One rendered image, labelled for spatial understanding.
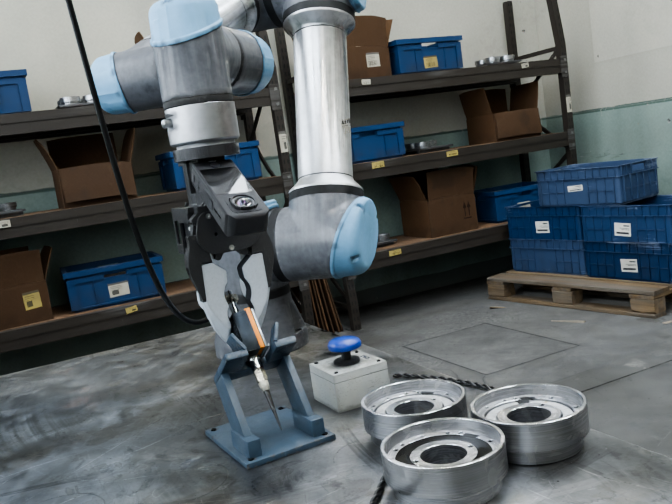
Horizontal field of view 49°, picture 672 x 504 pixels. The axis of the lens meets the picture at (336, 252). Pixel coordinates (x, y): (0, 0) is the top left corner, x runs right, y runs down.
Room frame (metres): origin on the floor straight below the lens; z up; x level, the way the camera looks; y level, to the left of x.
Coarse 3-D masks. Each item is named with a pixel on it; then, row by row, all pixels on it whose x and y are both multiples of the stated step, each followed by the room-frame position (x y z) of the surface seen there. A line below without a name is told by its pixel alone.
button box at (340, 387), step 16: (352, 352) 0.89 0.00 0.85; (320, 368) 0.85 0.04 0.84; (336, 368) 0.84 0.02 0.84; (352, 368) 0.83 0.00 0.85; (368, 368) 0.83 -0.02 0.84; (384, 368) 0.84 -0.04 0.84; (320, 384) 0.85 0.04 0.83; (336, 384) 0.81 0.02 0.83; (352, 384) 0.82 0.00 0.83; (368, 384) 0.83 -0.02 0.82; (384, 384) 0.84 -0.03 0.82; (320, 400) 0.86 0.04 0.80; (336, 400) 0.81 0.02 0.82; (352, 400) 0.82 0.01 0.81
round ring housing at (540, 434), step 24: (528, 384) 0.70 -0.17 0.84; (552, 384) 0.69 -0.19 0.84; (480, 408) 0.68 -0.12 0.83; (504, 408) 0.68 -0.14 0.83; (528, 408) 0.67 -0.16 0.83; (552, 408) 0.66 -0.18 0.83; (576, 408) 0.65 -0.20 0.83; (504, 432) 0.61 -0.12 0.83; (528, 432) 0.60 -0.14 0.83; (552, 432) 0.60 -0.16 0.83; (576, 432) 0.61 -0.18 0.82; (528, 456) 0.61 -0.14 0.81; (552, 456) 0.61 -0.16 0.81
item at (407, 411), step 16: (400, 384) 0.76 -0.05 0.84; (416, 384) 0.76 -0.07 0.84; (432, 384) 0.76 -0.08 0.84; (448, 384) 0.74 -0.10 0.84; (368, 400) 0.74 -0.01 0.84; (384, 400) 0.75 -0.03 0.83; (400, 400) 0.74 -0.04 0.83; (416, 400) 0.74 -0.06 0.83; (432, 400) 0.73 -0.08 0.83; (464, 400) 0.70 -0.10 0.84; (368, 416) 0.69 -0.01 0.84; (384, 416) 0.68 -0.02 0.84; (400, 416) 0.67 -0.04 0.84; (416, 416) 0.66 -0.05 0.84; (432, 416) 0.67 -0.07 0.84; (448, 416) 0.67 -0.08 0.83; (464, 416) 0.69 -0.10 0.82; (368, 432) 0.70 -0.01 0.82; (384, 432) 0.68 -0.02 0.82
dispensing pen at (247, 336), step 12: (228, 300) 0.80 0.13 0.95; (240, 312) 0.78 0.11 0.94; (240, 324) 0.77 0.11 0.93; (240, 336) 0.76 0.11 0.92; (252, 336) 0.77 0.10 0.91; (252, 348) 0.76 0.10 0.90; (252, 360) 0.77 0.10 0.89; (264, 372) 0.76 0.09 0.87; (264, 384) 0.75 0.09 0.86; (276, 420) 0.74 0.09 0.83
